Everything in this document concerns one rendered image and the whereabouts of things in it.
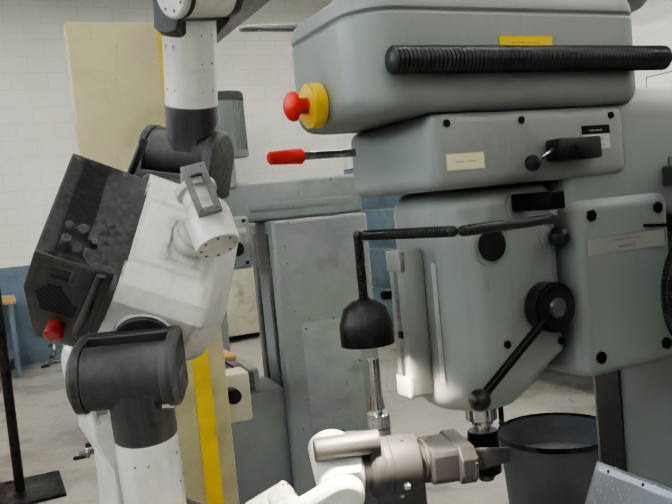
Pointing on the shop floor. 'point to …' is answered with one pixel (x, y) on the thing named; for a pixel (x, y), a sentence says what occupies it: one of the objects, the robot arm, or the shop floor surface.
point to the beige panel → (132, 50)
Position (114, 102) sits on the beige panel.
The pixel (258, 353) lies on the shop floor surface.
